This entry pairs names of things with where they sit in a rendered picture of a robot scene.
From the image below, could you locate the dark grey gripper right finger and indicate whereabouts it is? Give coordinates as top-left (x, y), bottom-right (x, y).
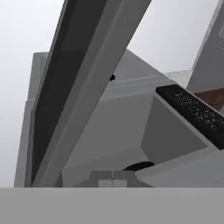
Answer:
top-left (112, 170), bottom-right (153, 188)

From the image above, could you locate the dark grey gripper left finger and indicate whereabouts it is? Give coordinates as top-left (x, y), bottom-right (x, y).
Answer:
top-left (73, 170), bottom-right (113, 188)

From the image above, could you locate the black oval knob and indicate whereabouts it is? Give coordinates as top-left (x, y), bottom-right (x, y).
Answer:
top-left (122, 161), bottom-right (156, 172)

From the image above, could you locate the tall grey cupboard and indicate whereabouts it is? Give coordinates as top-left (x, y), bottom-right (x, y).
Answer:
top-left (186, 0), bottom-right (224, 95)

